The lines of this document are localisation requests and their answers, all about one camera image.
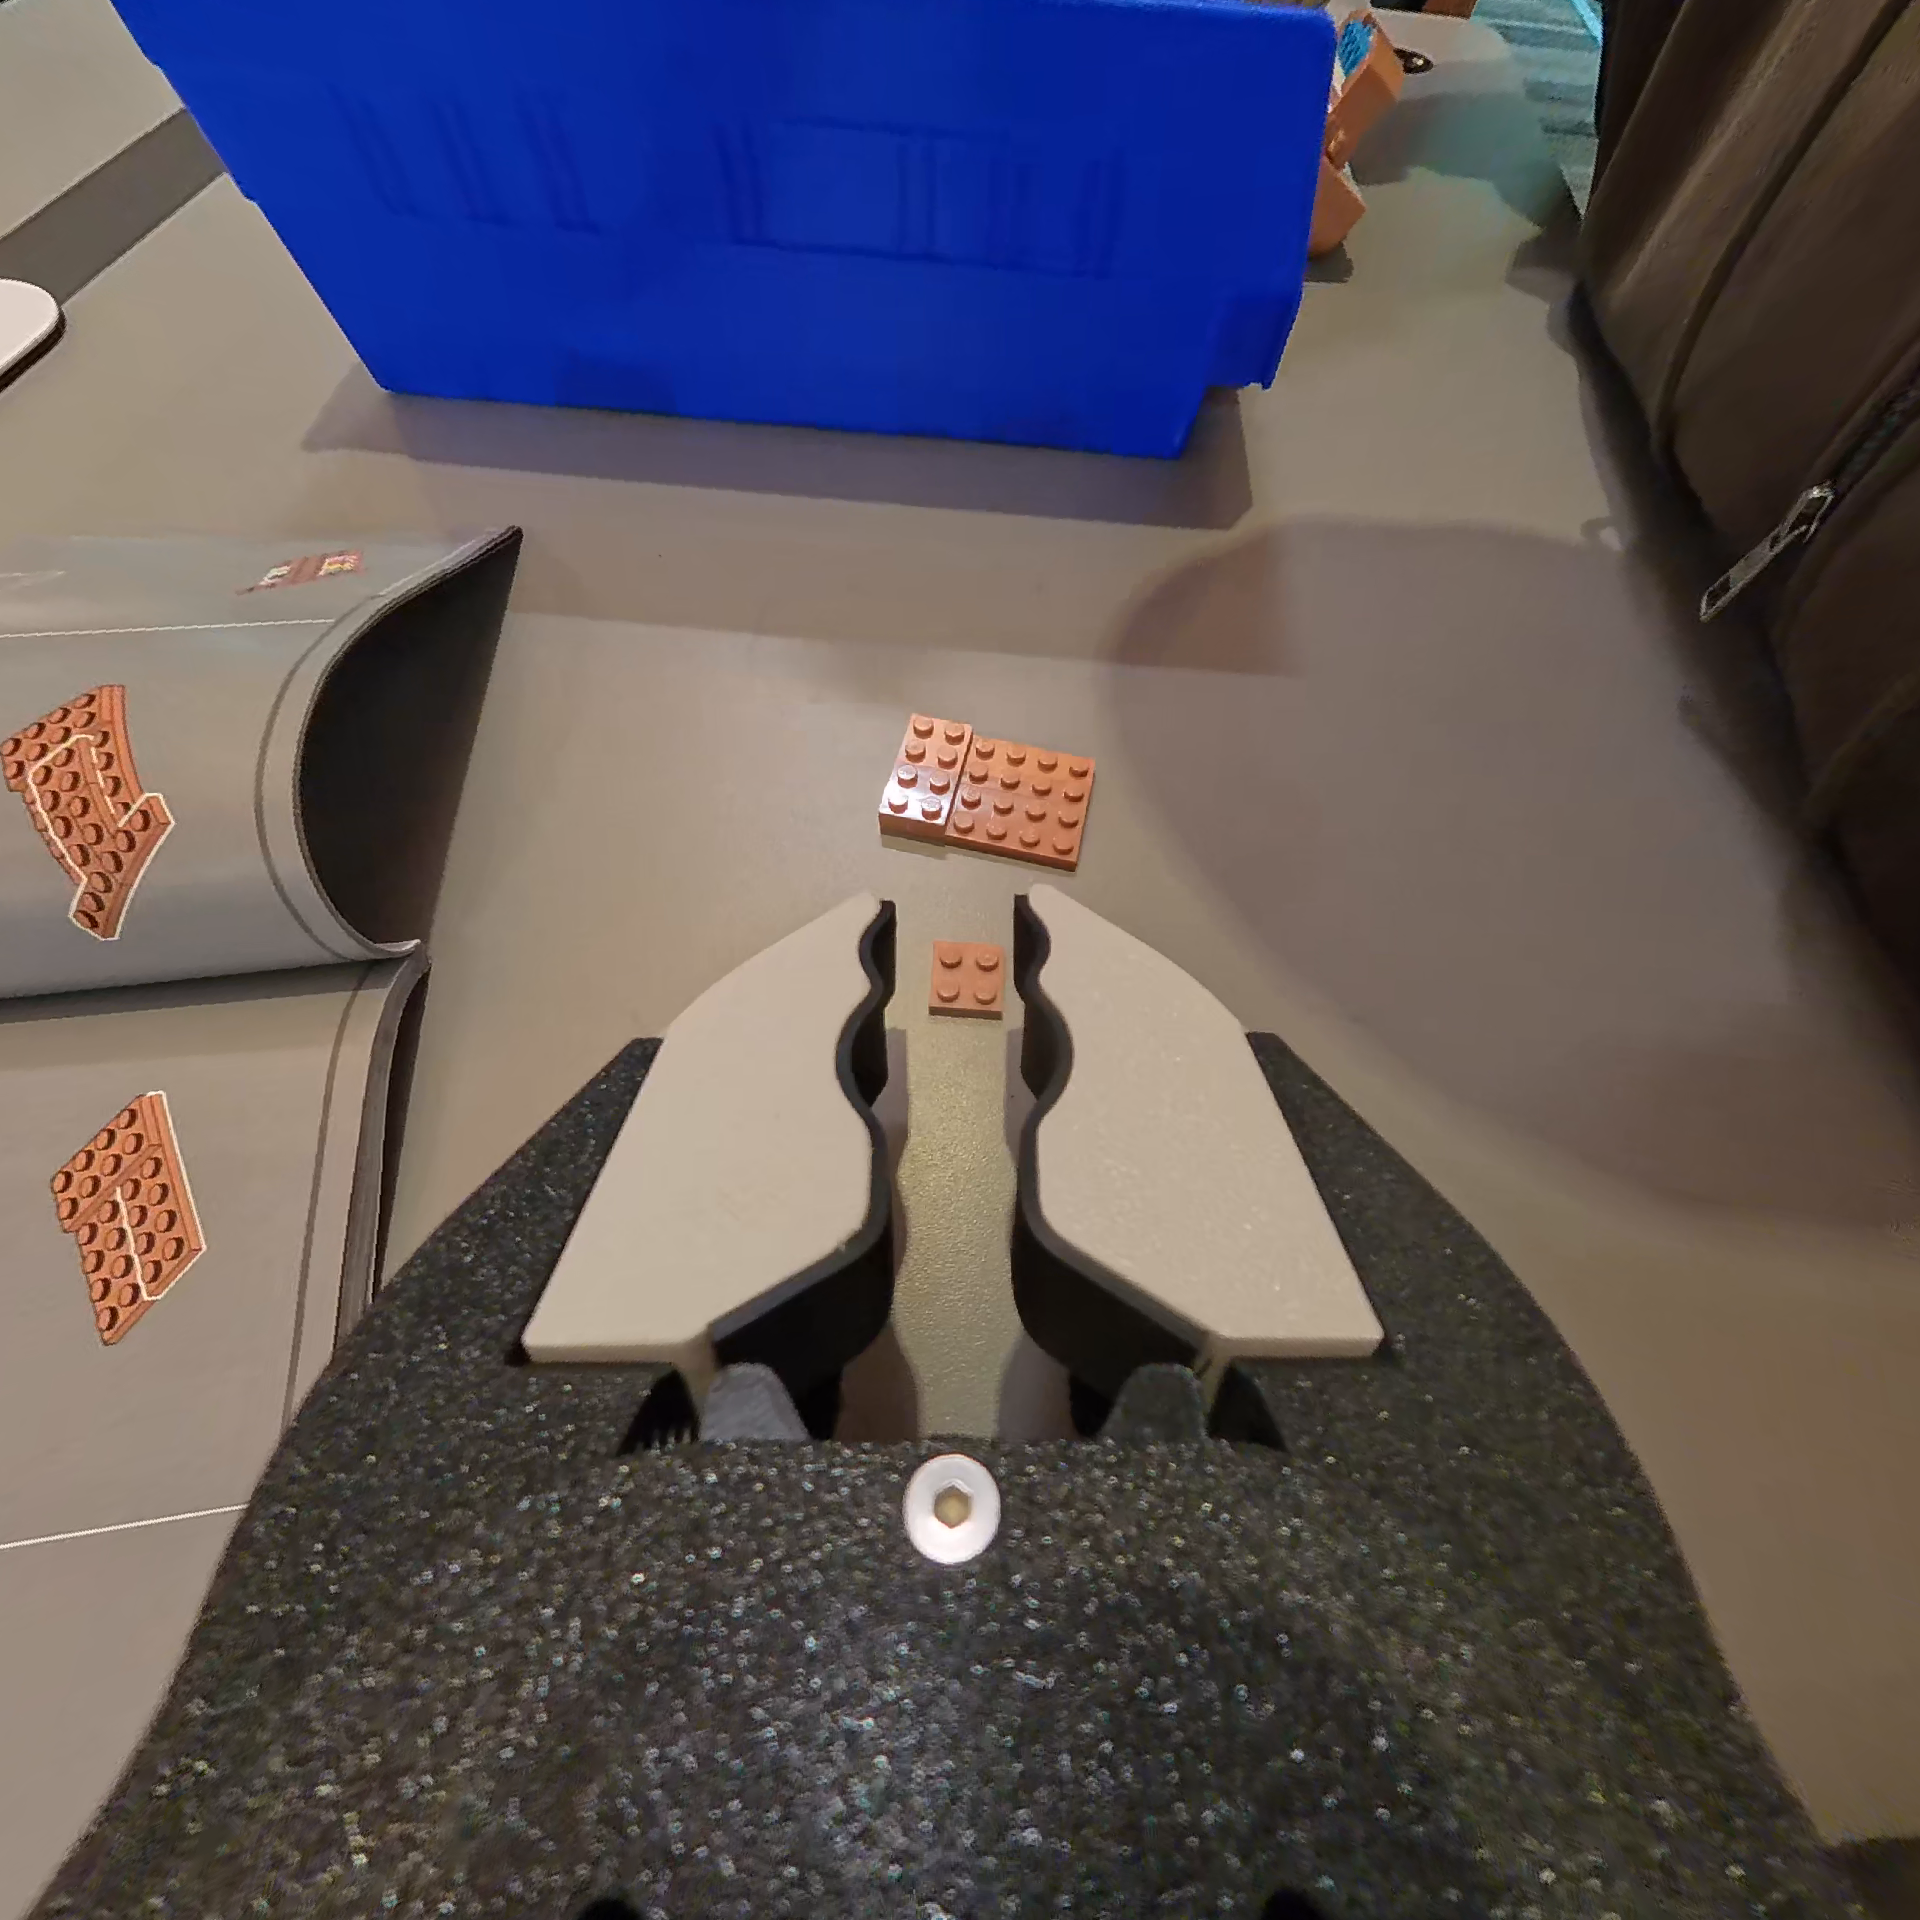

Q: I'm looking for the dark brown lego plate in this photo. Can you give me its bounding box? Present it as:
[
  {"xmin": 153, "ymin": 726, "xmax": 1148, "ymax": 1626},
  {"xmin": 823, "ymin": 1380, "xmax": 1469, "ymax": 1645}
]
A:
[{"xmin": 876, "ymin": 714, "xmax": 977, "ymax": 834}]

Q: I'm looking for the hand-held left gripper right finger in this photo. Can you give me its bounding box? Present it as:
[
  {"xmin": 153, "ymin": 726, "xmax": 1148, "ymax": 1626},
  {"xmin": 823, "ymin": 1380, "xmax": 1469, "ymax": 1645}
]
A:
[{"xmin": 1011, "ymin": 883, "xmax": 1389, "ymax": 1396}]

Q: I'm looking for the orange box behind bin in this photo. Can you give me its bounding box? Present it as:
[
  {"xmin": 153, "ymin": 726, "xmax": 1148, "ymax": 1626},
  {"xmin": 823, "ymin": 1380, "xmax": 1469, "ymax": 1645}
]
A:
[{"xmin": 1308, "ymin": 8, "xmax": 1409, "ymax": 256}]

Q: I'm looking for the blue plastic bin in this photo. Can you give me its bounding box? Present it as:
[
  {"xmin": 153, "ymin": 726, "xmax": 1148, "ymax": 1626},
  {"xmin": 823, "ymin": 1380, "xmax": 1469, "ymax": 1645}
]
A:
[{"xmin": 113, "ymin": 0, "xmax": 1340, "ymax": 452}]

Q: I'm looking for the white flat object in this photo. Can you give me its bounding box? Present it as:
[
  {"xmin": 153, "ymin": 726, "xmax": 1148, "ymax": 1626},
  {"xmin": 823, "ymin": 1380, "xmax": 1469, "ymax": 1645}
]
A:
[{"xmin": 0, "ymin": 277, "xmax": 65, "ymax": 395}]

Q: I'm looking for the grey lego instruction booklet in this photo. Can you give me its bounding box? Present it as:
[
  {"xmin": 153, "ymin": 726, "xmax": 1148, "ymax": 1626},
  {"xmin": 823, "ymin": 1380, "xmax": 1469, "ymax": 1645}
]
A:
[{"xmin": 0, "ymin": 526, "xmax": 524, "ymax": 1555}]

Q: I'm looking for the dark fabric bag with zipper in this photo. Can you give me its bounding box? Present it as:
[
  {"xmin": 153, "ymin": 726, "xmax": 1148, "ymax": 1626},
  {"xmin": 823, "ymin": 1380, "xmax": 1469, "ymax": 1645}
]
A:
[{"xmin": 1567, "ymin": 0, "xmax": 1920, "ymax": 902}]

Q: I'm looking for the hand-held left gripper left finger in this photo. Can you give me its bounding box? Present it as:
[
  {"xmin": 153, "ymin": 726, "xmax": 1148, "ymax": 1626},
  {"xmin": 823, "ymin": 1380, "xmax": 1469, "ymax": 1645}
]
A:
[{"xmin": 517, "ymin": 893, "xmax": 914, "ymax": 1432}]

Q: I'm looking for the large brown square lego plate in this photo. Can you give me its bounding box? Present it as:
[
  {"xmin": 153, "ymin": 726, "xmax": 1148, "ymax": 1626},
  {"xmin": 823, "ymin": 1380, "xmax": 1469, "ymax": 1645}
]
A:
[{"xmin": 945, "ymin": 732, "xmax": 1097, "ymax": 869}]

